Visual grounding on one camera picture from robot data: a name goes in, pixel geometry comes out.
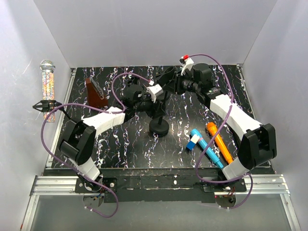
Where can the brown red box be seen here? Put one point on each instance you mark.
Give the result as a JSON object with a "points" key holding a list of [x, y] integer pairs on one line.
{"points": [[96, 98]]}

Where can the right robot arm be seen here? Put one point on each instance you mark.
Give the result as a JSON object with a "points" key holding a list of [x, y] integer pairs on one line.
{"points": [[257, 141]]}

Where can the glitter silver microphone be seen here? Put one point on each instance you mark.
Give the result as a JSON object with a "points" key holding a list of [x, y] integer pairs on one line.
{"points": [[47, 69]]}

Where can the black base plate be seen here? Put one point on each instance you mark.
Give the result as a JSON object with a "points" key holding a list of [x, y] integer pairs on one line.
{"points": [[165, 184]]}

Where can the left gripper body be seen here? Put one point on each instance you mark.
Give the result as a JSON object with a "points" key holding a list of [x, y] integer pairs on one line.
{"points": [[154, 110]]}

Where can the aluminium frame rail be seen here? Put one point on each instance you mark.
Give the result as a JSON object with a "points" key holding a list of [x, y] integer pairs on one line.
{"points": [[68, 186]]}

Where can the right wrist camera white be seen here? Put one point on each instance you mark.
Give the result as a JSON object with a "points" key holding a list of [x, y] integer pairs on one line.
{"points": [[186, 63]]}

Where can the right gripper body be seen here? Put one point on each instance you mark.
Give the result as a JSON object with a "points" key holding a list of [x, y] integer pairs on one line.
{"points": [[183, 84]]}

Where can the shock mount tripod stand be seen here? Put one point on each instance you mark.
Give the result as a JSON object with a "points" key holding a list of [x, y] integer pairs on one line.
{"points": [[46, 107]]}

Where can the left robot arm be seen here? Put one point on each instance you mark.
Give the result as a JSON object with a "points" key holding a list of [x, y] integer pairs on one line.
{"points": [[80, 134]]}

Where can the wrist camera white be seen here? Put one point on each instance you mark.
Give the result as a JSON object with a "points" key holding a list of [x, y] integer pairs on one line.
{"points": [[186, 63], [155, 91]]}

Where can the black tripod mic stand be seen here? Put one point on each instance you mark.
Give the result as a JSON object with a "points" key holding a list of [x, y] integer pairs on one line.
{"points": [[133, 81]]}

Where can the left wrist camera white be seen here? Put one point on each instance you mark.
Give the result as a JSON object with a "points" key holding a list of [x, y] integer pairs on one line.
{"points": [[155, 91]]}

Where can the blue white block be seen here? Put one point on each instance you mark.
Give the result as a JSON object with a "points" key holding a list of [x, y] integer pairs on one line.
{"points": [[192, 142]]}

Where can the round base stand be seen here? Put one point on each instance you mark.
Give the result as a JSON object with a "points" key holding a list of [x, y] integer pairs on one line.
{"points": [[159, 126]]}

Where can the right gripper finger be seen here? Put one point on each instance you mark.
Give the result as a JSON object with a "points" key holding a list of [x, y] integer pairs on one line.
{"points": [[168, 76], [169, 86]]}

